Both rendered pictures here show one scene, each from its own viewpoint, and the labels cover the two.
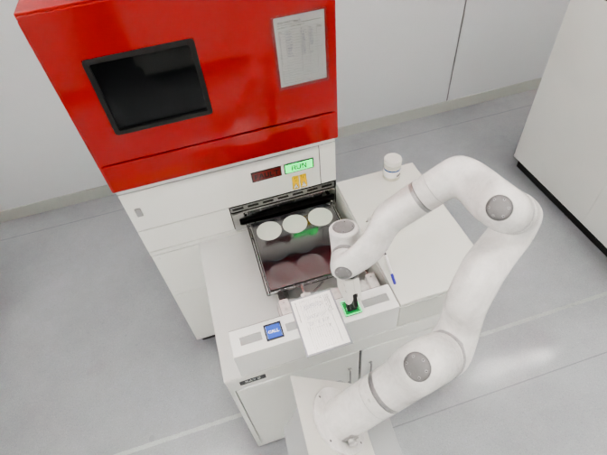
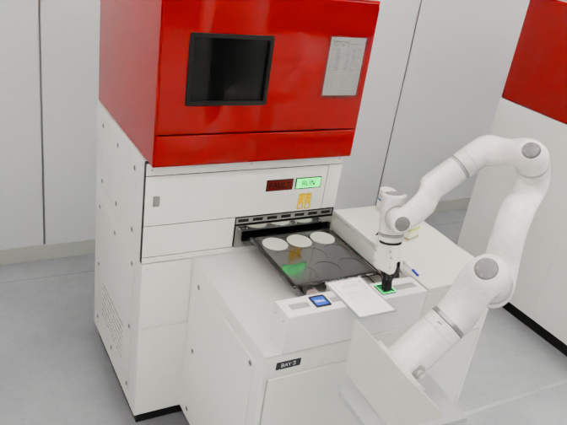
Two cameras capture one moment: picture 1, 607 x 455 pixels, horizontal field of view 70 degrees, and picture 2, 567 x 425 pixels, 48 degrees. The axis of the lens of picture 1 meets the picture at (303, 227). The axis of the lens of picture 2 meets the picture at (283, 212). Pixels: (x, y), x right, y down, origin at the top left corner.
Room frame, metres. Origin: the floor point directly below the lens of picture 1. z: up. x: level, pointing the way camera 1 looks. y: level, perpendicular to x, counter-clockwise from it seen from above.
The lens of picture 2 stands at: (-0.90, 0.87, 2.08)
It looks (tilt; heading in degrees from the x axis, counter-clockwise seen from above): 25 degrees down; 340
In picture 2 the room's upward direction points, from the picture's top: 9 degrees clockwise
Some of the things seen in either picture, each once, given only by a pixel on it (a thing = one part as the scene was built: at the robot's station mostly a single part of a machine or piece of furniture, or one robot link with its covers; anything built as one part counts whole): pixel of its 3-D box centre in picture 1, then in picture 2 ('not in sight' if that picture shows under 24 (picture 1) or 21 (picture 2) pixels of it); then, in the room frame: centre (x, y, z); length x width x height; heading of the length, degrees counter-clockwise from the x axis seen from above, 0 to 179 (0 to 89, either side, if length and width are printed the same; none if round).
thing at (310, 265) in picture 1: (303, 243); (312, 255); (1.08, 0.01, 0.90); 0.34 x 0.34 x 0.01; 12
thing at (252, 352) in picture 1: (315, 329); (350, 313); (0.71, 0.00, 0.89); 0.55 x 0.09 x 0.14; 102
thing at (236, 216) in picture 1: (284, 208); (283, 230); (1.28, 0.07, 0.89); 0.44 x 0.02 x 0.10; 102
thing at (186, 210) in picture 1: (237, 195); (246, 205); (1.26, 0.24, 1.02); 0.82 x 0.03 x 0.40; 102
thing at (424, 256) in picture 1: (406, 236); (407, 255); (1.06, -0.39, 0.89); 0.62 x 0.35 x 0.14; 12
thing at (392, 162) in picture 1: (392, 167); (386, 200); (1.33, -0.39, 1.01); 0.07 x 0.07 x 0.10
